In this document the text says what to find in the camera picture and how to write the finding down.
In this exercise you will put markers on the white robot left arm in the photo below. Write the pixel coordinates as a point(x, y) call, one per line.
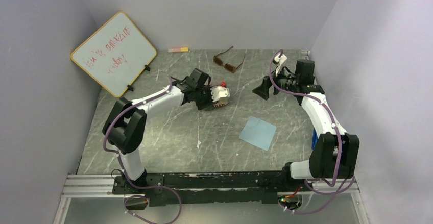
point(124, 129)

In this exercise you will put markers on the pink yellow marker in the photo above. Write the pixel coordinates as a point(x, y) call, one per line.
point(178, 50)

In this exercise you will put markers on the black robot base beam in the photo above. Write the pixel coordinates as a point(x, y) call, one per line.
point(161, 189)

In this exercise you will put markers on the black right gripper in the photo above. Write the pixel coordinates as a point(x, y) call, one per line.
point(263, 90)

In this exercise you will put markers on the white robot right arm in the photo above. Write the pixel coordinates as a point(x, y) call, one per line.
point(334, 155)

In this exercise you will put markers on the aluminium frame rail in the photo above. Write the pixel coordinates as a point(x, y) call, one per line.
point(89, 199)

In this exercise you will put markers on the light blue cloth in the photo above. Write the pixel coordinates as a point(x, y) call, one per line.
point(258, 133)

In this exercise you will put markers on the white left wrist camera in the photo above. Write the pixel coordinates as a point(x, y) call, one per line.
point(219, 92)

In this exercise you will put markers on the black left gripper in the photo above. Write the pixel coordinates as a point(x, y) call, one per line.
point(209, 103)

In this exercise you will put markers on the brown sunglasses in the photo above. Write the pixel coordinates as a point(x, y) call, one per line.
point(227, 66)

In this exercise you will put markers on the yellow framed whiteboard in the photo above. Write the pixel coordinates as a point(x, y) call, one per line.
point(115, 55)

